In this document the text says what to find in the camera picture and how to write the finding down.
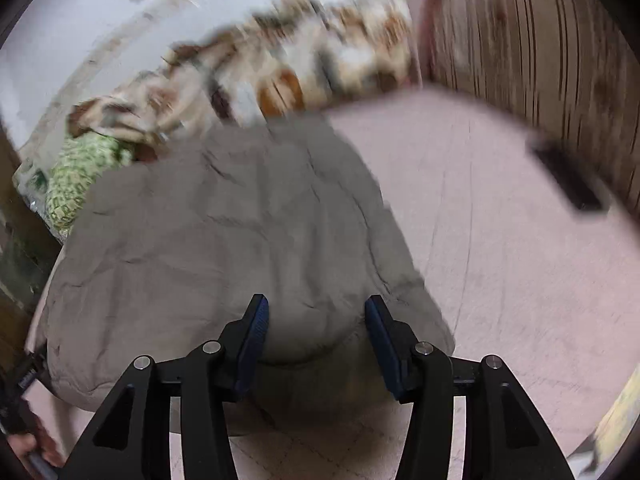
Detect grey hooded puffer jacket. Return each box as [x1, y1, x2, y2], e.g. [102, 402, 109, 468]
[39, 115, 454, 417]

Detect person left hand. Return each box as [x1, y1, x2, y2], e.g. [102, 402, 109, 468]
[6, 415, 65, 474]

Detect pink quilted bed sheet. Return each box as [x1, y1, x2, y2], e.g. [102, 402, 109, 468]
[30, 88, 639, 479]

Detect wooden glass door wardrobe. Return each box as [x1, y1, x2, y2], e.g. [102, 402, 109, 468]
[0, 134, 61, 370]

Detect black smartphone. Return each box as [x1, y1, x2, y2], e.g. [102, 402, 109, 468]
[527, 140, 611, 216]

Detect green white patterned pillow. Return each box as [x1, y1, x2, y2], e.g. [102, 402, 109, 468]
[46, 132, 134, 240]

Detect striped beige cushion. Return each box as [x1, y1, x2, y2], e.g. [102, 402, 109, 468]
[431, 0, 639, 211]

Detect beige leaf print blanket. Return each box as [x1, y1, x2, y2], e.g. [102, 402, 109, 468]
[66, 0, 414, 146]

